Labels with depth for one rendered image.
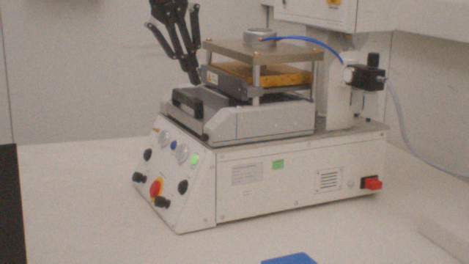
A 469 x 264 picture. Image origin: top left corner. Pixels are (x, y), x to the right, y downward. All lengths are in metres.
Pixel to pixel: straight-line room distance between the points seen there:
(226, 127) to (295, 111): 0.17
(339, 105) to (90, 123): 1.63
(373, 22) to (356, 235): 0.47
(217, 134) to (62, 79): 1.60
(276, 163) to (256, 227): 0.14
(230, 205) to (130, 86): 1.57
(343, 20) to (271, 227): 0.48
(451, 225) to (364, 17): 0.48
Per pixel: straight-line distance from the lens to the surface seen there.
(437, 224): 1.27
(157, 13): 1.26
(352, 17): 1.32
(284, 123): 1.27
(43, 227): 1.32
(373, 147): 1.42
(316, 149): 1.32
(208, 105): 1.37
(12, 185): 0.87
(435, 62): 1.76
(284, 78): 1.31
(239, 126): 1.21
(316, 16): 1.41
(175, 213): 1.25
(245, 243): 1.20
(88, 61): 2.71
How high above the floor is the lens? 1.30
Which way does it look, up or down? 16 degrees down
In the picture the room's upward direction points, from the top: 1 degrees clockwise
